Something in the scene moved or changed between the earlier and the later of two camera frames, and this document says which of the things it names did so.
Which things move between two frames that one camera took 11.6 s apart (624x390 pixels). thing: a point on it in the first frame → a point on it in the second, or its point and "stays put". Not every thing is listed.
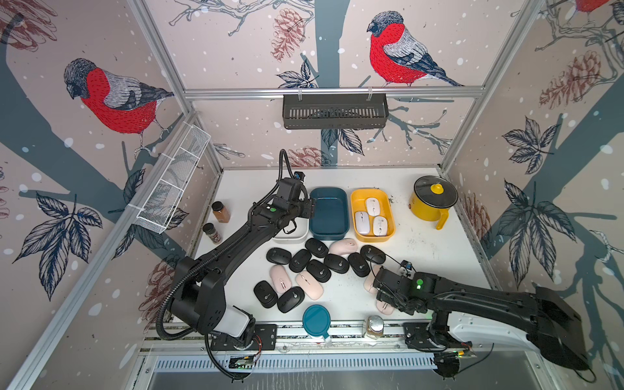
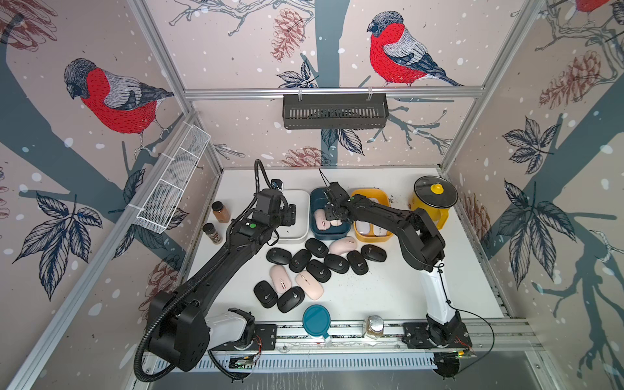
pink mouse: (384, 308) → (322, 223)
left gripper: (309, 208) → (289, 213)
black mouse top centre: (317, 248) stays put
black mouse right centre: (358, 265) stays put
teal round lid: (316, 321) stays put
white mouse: (362, 223) stays put
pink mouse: (309, 284) stays put
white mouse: (380, 226) stays put
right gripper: (382, 296) → (328, 210)
